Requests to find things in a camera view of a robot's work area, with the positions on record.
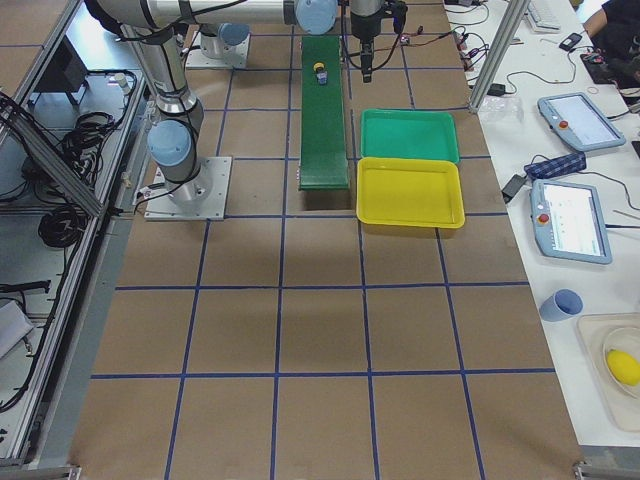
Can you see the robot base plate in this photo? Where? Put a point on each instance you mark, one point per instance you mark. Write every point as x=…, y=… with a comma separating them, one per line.
x=202, y=198
x=212, y=52

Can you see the teach pendant near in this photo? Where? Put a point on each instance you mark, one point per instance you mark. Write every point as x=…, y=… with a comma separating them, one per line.
x=568, y=222

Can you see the teach pendant far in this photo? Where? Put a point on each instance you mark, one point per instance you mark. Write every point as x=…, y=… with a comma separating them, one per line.
x=576, y=120

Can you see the aluminium frame post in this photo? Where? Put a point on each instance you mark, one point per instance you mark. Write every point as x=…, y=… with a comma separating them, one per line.
x=502, y=39

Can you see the green plastic tray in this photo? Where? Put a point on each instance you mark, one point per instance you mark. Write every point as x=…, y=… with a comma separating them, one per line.
x=409, y=134

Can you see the teach pendant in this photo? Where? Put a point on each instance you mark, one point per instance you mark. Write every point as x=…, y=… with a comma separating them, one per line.
x=576, y=120
x=568, y=222

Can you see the blue plastic cup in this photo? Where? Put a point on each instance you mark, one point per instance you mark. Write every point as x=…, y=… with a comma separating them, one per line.
x=561, y=305

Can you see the blue plaid pouch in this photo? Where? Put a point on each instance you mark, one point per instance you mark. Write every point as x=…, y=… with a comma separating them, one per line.
x=556, y=167

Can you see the black power adapter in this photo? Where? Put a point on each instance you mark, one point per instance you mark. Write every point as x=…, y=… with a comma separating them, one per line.
x=513, y=186

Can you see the green conveyor belt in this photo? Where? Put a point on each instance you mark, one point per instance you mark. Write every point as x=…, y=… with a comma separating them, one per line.
x=323, y=158

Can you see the yellow plastic tray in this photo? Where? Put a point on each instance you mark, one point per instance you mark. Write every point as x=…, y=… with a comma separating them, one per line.
x=409, y=193

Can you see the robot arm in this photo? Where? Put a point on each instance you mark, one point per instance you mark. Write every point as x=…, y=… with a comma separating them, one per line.
x=320, y=12
x=172, y=135

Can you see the yellow lemon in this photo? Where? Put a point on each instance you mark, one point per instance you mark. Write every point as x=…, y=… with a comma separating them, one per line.
x=623, y=366

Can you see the beige tray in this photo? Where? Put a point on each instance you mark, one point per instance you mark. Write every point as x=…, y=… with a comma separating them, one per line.
x=599, y=335

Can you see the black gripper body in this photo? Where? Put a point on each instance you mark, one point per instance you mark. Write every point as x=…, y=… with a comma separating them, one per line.
x=365, y=26

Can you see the yellow push button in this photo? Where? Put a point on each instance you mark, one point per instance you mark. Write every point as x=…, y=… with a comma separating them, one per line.
x=320, y=73

